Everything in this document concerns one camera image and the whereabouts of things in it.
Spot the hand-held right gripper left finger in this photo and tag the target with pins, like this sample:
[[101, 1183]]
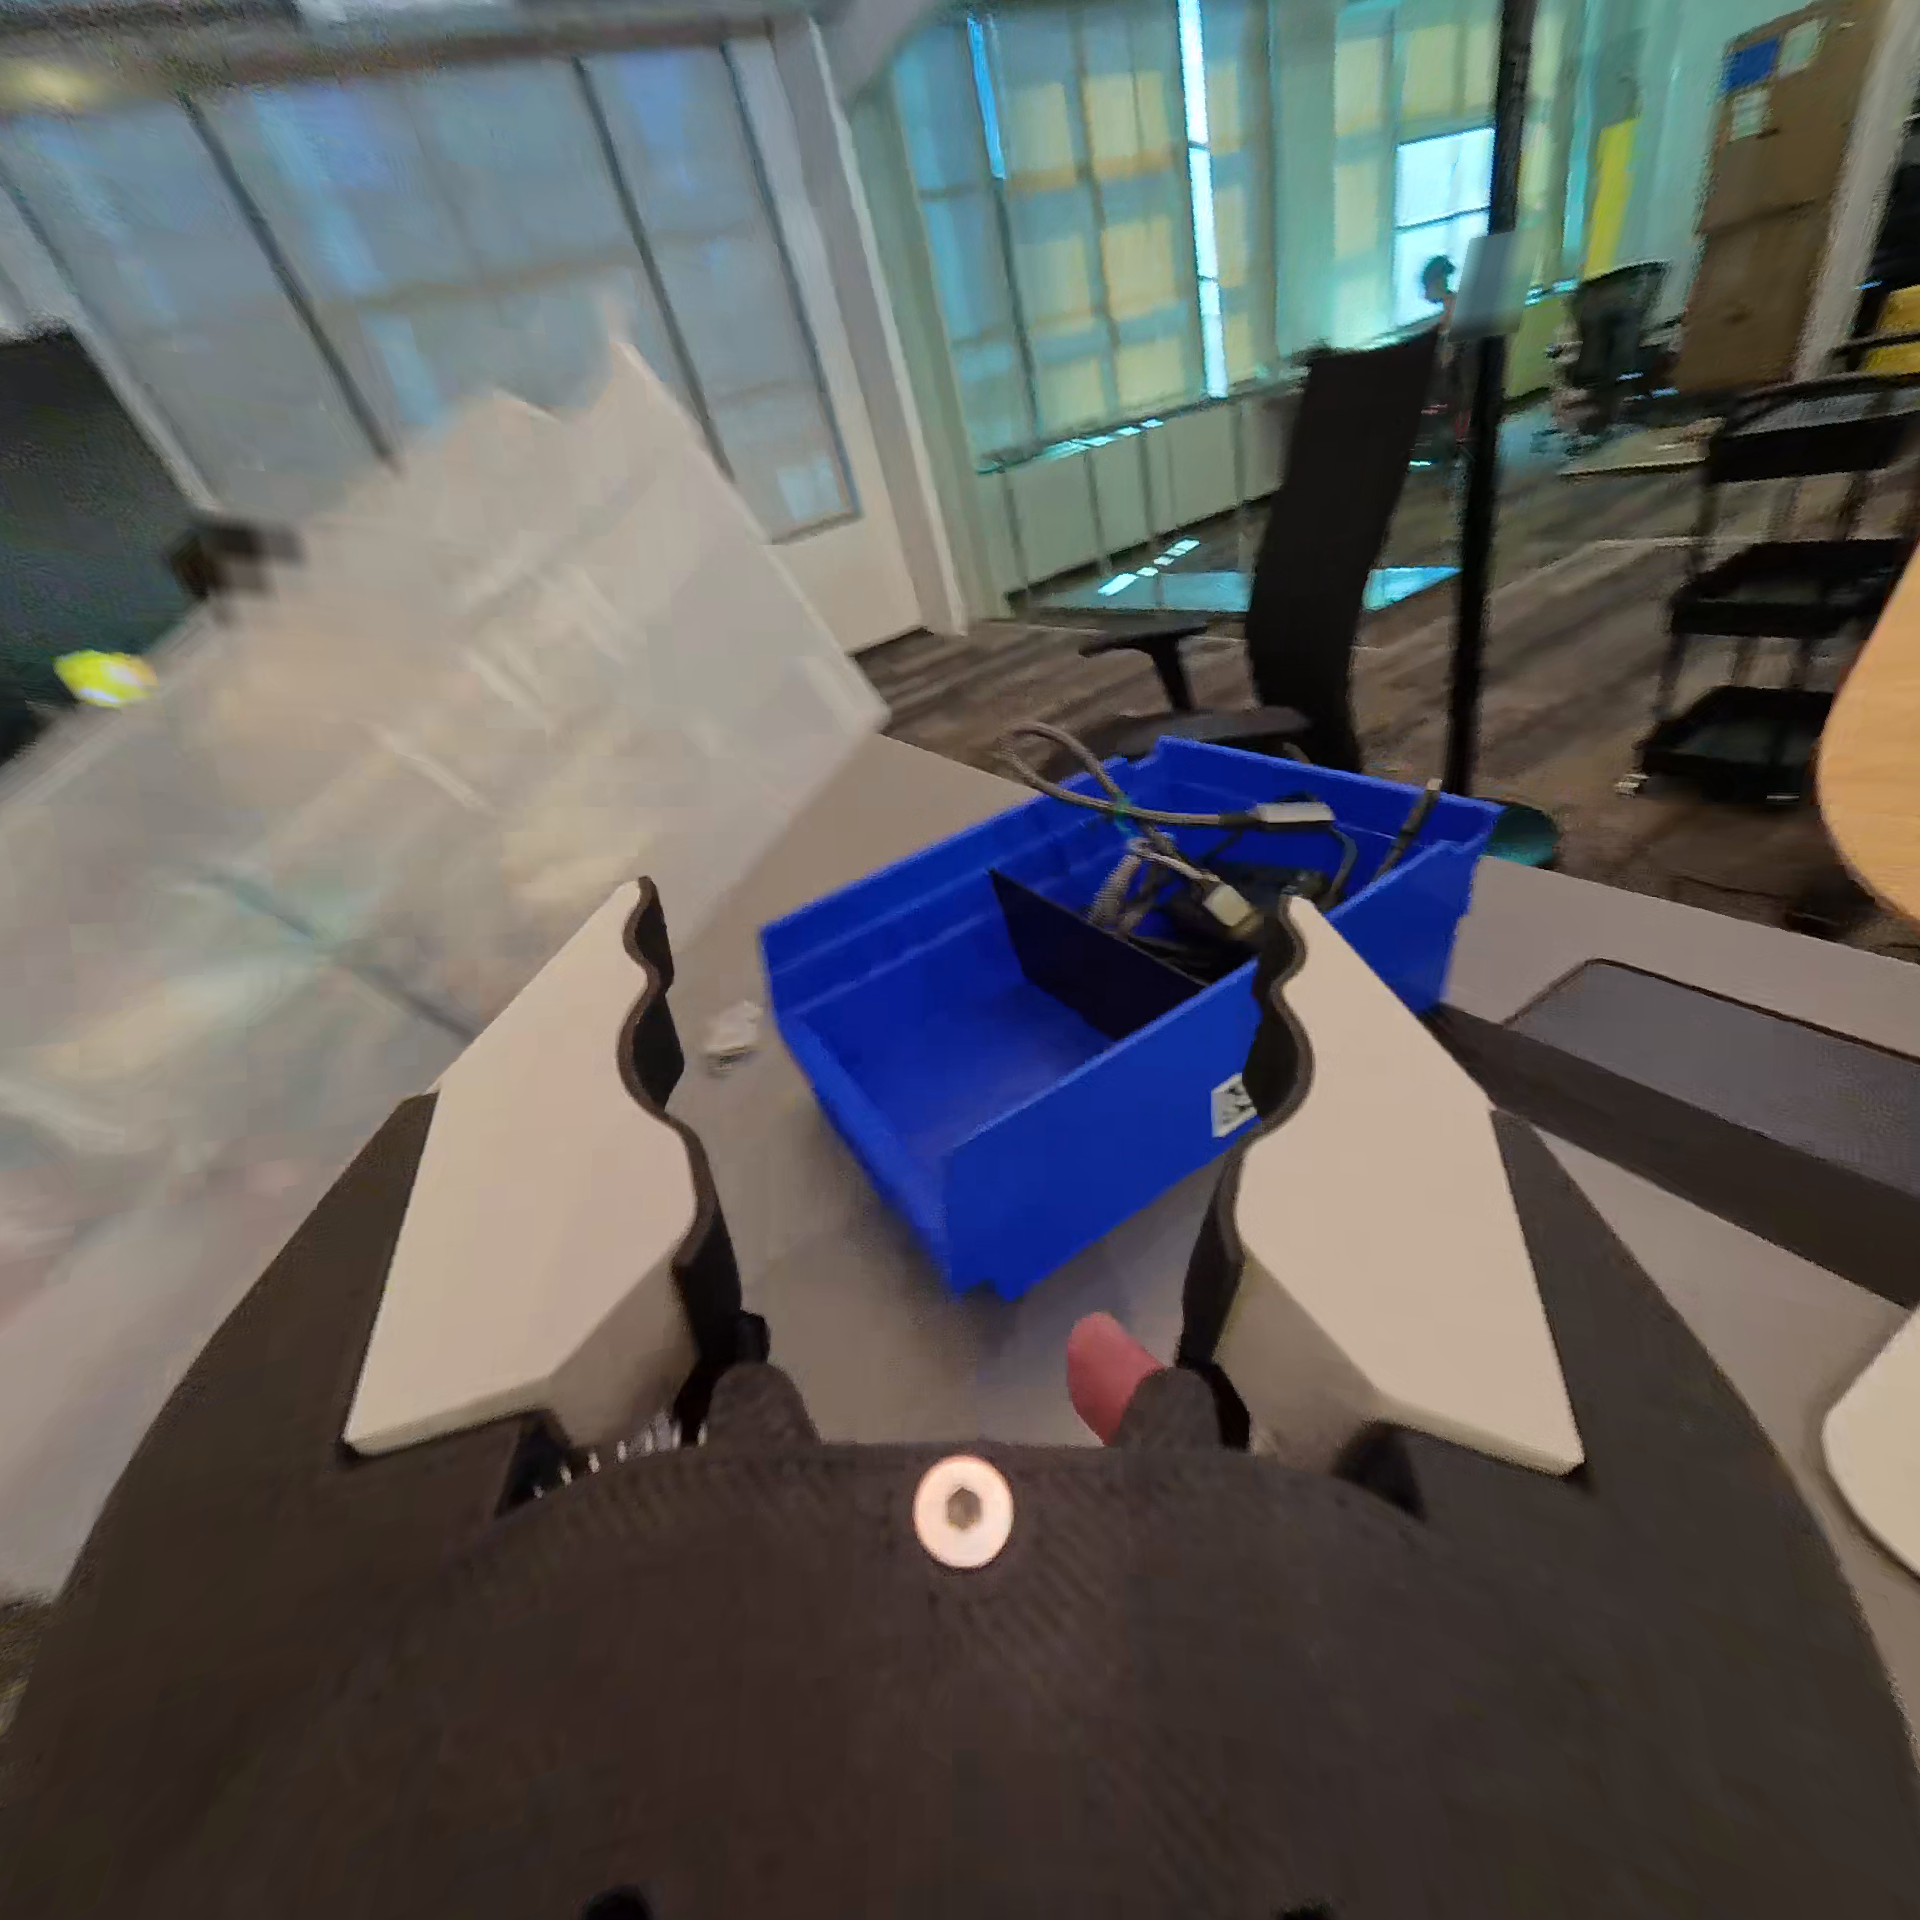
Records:
[[527, 1199]]

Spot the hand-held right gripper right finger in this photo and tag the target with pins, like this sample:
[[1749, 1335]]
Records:
[[1397, 1246]]

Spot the blue plastic bin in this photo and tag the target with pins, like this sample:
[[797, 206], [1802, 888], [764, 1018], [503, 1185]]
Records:
[[991, 1140]]

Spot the clear plastic bin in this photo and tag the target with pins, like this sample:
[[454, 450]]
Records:
[[453, 782]]

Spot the small white card case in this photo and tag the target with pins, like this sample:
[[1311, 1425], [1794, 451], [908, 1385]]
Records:
[[735, 1035]]

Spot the black bin divider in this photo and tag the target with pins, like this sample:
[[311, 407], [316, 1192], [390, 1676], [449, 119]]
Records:
[[1097, 960]]

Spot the white stand base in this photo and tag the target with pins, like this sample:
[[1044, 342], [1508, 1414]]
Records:
[[1886, 1456]]

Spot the instruction sheet on stand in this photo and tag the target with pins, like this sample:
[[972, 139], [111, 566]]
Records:
[[1886, 752]]

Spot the black metal rack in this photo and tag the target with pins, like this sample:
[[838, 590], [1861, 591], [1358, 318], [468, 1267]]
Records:
[[1786, 601]]

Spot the black pole stand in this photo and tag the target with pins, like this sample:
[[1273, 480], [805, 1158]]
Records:
[[1486, 390]]

